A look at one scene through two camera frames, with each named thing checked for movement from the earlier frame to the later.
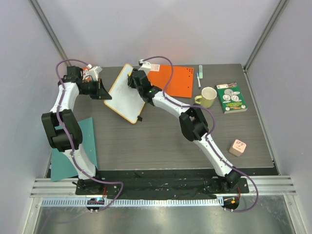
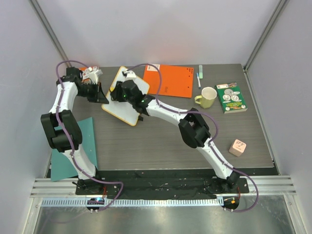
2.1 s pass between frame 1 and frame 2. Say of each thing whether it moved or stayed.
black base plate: stayed
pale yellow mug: stayed
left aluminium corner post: stayed
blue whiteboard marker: stayed
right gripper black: moved
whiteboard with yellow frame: moved
